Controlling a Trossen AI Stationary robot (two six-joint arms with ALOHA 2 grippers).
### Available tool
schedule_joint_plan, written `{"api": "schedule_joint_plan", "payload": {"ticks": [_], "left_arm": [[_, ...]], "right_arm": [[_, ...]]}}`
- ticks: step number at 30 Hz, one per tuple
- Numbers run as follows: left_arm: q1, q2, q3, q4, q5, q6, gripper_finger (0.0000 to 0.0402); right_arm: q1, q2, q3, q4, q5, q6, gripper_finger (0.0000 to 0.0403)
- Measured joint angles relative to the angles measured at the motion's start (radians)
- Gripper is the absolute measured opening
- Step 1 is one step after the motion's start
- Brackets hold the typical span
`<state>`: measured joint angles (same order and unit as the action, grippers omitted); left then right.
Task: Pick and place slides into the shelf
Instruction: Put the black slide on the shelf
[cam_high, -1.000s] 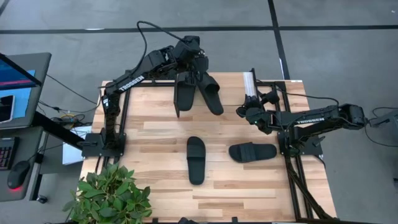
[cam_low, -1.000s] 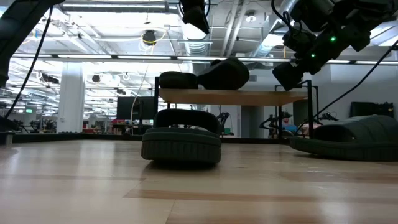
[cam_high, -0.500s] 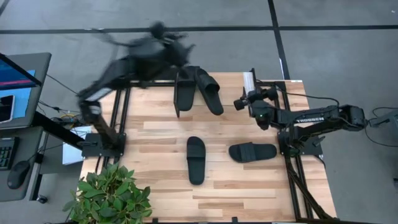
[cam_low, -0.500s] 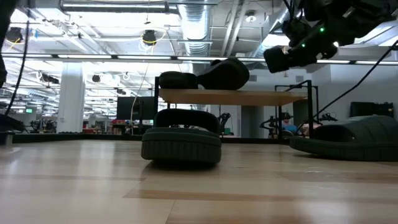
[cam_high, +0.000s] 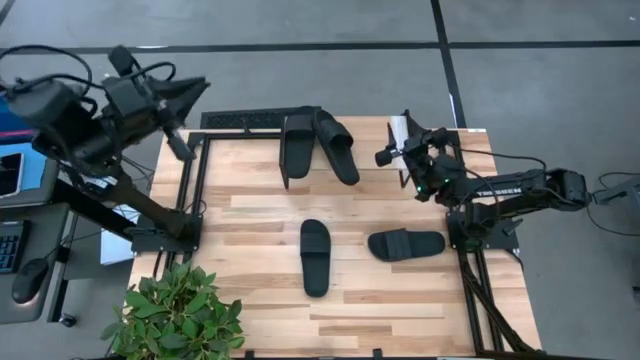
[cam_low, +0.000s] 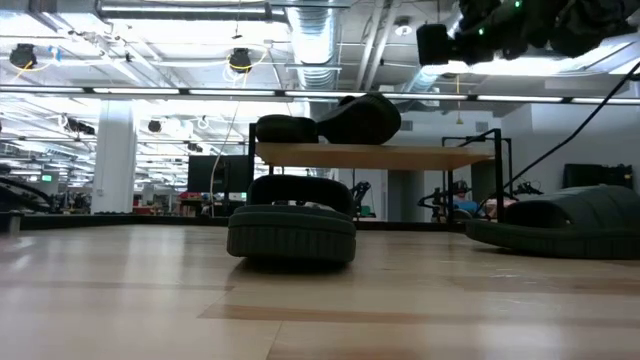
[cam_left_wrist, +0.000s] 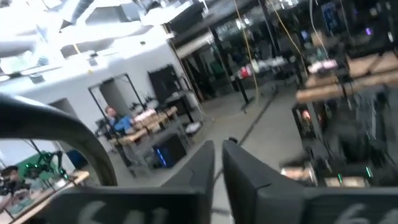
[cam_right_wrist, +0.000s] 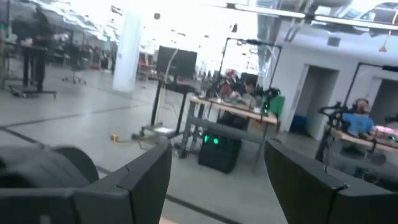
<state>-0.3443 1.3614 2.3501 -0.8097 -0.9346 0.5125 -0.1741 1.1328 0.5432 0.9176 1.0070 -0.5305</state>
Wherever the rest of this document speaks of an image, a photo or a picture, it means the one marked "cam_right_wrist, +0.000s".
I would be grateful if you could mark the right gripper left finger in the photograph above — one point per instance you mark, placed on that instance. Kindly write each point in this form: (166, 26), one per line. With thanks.
(140, 186)

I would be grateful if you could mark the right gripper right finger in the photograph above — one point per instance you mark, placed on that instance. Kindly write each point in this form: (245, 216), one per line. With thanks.
(311, 193)

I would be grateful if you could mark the background black robot arm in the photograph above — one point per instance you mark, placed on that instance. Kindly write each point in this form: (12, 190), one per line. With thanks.
(269, 95)
(334, 116)

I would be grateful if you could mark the person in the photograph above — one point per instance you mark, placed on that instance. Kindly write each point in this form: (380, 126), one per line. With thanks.
(250, 91)
(37, 46)
(359, 123)

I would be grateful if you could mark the black box green lights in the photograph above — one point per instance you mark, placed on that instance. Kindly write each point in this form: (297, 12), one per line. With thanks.
(219, 155)

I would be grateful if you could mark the black monitor stand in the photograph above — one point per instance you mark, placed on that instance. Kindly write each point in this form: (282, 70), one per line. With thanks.
(154, 102)

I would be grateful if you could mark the pink item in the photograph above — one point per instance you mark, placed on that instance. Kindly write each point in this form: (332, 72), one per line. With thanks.
(385, 130)

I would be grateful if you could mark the background wooden robot table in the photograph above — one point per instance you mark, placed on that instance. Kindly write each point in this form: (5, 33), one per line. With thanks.
(236, 110)

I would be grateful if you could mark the black monitor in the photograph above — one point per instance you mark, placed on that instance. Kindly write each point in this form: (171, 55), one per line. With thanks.
(175, 62)

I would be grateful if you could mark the white pillar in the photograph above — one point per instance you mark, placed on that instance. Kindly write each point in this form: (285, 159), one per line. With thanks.
(127, 53)

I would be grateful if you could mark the black standing desk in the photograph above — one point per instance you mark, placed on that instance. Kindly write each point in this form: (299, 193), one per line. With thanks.
(31, 91)

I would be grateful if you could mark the yellow hanging pendant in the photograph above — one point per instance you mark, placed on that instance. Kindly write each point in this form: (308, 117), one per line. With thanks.
(383, 48)

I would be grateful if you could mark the overhead LED light bar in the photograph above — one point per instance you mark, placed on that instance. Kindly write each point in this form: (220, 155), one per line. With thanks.
(342, 21)

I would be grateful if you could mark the black background rig frame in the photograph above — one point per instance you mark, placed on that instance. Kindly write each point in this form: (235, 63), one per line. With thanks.
(390, 68)
(255, 42)

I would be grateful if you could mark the grey wall vent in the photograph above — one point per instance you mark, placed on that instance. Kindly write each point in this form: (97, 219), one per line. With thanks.
(333, 41)

